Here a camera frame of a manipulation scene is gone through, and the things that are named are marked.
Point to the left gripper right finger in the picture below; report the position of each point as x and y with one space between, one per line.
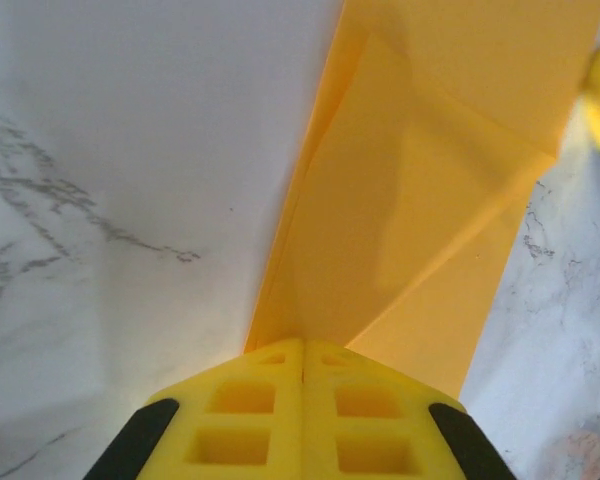
370 430

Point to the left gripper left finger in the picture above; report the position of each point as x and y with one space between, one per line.
240 430

